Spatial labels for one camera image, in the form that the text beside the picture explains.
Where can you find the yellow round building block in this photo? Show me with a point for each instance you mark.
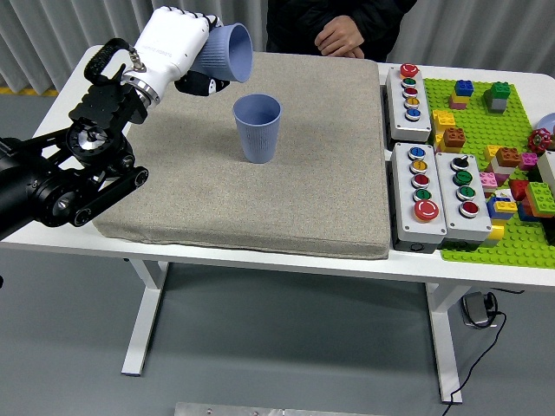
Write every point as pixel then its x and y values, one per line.
pixel 495 232

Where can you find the grey four-button control box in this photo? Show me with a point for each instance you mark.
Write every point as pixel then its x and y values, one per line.
pixel 477 225

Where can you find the red building block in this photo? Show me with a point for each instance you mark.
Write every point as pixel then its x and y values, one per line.
pixel 518 190

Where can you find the large green building block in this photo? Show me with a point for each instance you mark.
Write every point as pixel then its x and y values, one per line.
pixel 542 197

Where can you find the green studded building baseplate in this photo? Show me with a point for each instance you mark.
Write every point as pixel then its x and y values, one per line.
pixel 477 125

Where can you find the white box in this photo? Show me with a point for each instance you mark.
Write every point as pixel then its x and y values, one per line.
pixel 548 169

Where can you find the flat yellow building block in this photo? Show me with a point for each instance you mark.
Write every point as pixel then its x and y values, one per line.
pixel 505 206

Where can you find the grey power adapter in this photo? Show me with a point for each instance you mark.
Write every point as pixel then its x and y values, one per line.
pixel 474 310

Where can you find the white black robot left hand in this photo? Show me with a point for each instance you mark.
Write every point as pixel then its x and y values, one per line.
pixel 173 43

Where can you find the pink building block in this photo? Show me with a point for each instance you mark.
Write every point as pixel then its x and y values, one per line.
pixel 455 105
pixel 487 180

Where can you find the grey building block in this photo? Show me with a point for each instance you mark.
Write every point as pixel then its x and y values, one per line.
pixel 498 105

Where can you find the white table leg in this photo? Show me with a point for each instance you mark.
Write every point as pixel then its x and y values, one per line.
pixel 145 312
pixel 446 338

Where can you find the blue building block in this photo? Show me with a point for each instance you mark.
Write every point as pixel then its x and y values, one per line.
pixel 464 88
pixel 494 212

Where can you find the orange building block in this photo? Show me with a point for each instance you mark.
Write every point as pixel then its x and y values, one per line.
pixel 508 157
pixel 454 139

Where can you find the grey five-button control box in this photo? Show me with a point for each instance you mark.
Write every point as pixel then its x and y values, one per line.
pixel 407 225
pixel 399 125

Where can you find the magenta building block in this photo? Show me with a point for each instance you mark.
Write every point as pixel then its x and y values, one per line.
pixel 528 161

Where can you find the grey pleated curtain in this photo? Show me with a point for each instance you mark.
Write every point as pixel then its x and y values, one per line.
pixel 43 34

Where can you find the blue ribbed plastic cup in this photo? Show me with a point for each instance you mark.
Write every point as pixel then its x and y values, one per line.
pixel 258 134
pixel 225 56

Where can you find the person's hand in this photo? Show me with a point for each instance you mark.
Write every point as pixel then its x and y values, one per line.
pixel 338 37

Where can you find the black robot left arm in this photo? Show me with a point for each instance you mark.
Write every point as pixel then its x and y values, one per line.
pixel 26 186

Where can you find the red valve handwheel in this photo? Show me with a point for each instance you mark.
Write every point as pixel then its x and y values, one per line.
pixel 539 141

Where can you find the white building block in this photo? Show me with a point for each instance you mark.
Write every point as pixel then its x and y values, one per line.
pixel 498 168

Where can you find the lavender plate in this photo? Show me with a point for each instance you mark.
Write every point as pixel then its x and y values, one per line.
pixel 548 121

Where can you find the grey-brown fabric mat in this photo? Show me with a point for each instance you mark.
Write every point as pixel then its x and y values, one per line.
pixel 325 173

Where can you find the person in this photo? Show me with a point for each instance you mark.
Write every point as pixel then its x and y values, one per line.
pixel 295 26

